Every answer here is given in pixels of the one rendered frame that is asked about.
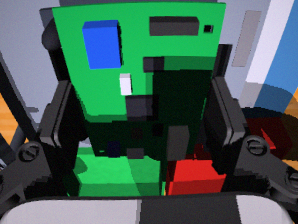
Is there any green open-top bin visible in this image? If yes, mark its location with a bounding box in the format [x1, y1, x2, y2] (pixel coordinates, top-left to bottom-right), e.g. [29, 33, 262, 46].
[62, 147, 168, 196]

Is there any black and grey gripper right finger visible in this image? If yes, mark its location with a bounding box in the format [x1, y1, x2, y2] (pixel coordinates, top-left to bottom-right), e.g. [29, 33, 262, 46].
[202, 76, 298, 224]

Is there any green circuit board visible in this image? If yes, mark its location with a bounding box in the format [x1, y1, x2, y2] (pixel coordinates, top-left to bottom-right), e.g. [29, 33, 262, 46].
[52, 1, 226, 161]

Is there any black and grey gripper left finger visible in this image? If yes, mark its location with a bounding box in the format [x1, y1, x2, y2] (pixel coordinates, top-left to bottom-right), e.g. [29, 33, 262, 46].
[0, 80, 83, 220]

